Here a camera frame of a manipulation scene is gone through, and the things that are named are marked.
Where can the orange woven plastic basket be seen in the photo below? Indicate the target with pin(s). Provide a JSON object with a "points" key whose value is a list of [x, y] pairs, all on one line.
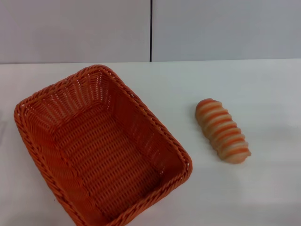
{"points": [[101, 146]]}

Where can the striped orange toy bread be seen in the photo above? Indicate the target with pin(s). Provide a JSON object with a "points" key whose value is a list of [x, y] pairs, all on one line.
{"points": [[222, 131]]}

